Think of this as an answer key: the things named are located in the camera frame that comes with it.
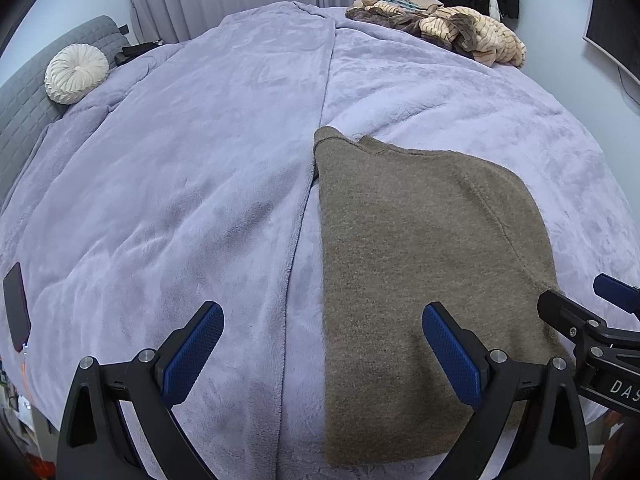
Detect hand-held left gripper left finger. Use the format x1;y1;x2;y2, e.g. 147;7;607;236
56;301;224;480

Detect brown fuzzy garment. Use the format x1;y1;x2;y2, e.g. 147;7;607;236
346;7;476;56

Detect grey quilted headboard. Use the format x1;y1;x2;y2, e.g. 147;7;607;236
0;15;126;206

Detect brown knit sweater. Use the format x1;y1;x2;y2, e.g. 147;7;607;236
313;126;568;466

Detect wall-mounted television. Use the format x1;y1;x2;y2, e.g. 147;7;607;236
582;0;640;86

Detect lavender fleece blanket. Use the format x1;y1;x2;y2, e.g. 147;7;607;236
0;1;640;480

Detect cream striped fuzzy garment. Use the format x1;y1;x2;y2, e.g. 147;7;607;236
362;0;527;68

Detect black smartphone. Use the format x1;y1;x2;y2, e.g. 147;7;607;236
2;261;32;352

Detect small black object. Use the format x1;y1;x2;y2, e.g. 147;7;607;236
115;42;163;67

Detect round white pleated pillow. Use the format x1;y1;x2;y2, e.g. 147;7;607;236
44;44;110;106

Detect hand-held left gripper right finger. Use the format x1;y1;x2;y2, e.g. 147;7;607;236
422;302;591;480

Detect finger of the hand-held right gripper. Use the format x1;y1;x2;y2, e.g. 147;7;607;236
537;289;608;346
593;273;640;316

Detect black television cable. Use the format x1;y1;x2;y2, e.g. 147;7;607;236
617;67;640;111

